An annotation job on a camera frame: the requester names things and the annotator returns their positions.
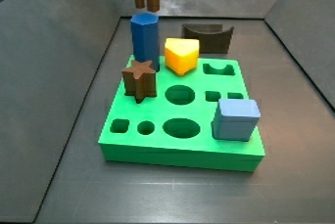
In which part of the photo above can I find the yellow pentagon block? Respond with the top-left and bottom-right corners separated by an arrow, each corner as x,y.
165,38 -> 200,76

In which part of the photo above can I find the blue hexagonal prism block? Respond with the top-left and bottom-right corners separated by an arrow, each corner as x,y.
132,13 -> 160,70

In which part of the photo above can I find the black curved holder bracket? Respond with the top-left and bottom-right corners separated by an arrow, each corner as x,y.
183,23 -> 235,54

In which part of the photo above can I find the brown star block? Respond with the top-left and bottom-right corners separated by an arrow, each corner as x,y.
122,60 -> 157,104

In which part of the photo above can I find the green shape sorter board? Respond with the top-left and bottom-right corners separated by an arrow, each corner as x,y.
98,58 -> 266,172

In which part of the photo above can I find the light blue cube block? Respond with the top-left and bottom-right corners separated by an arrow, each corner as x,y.
212,99 -> 260,142

